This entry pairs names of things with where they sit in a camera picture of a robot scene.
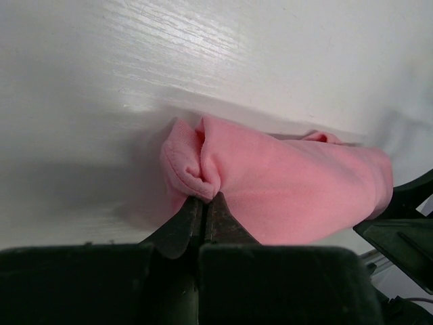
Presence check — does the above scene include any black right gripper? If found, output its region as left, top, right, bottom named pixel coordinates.
left=352, top=169, right=433, bottom=325

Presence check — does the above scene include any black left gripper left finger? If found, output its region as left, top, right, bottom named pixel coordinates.
left=1, top=198, right=204, bottom=324

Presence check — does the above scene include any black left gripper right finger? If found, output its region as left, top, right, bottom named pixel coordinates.
left=196, top=191, right=385, bottom=325

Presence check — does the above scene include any pink t-shirt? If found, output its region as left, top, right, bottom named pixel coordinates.
left=160, top=116, right=393, bottom=245

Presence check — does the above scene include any aluminium extrusion rail frame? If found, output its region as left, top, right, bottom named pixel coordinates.
left=359, top=250, right=394, bottom=282

